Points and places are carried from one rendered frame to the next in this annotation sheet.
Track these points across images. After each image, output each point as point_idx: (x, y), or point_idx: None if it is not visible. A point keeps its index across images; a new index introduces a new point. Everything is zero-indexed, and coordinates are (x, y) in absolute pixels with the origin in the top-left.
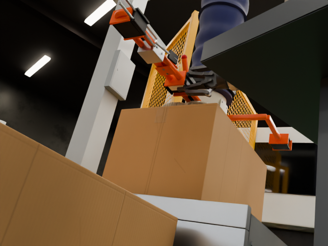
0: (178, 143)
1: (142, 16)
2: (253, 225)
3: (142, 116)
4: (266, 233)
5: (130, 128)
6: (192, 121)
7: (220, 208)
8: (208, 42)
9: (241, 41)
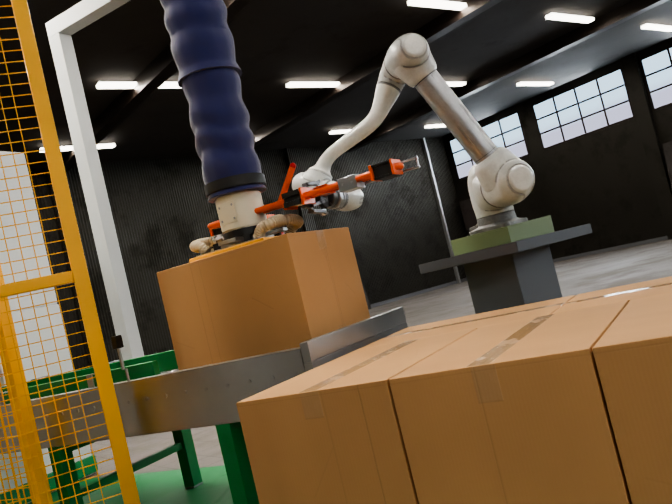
0: (342, 268)
1: None
2: None
3: (308, 242)
4: None
5: (304, 257)
6: (342, 246)
7: (396, 313)
8: (518, 242)
9: (531, 247)
